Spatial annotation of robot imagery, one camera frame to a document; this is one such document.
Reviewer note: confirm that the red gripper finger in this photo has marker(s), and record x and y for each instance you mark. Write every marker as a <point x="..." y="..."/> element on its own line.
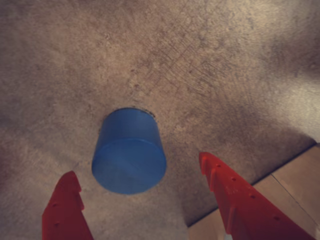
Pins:
<point x="250" y="217"/>
<point x="62" y="220"/>

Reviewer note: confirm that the blue cylinder block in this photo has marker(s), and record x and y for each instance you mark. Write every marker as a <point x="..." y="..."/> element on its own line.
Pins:
<point x="128" y="160"/>

